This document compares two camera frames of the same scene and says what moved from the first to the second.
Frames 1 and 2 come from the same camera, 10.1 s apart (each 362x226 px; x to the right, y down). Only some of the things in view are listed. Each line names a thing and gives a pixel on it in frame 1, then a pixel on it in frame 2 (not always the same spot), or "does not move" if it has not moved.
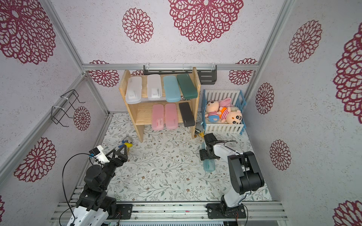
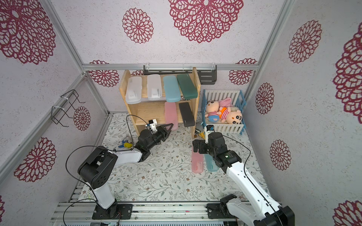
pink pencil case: (171, 116) does not move
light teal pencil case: (209, 165) does not move
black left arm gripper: (123, 158) to (164, 133)
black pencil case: (187, 115) does not move
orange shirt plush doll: (234, 117) does not move
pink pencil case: (158, 117) to (197, 165)
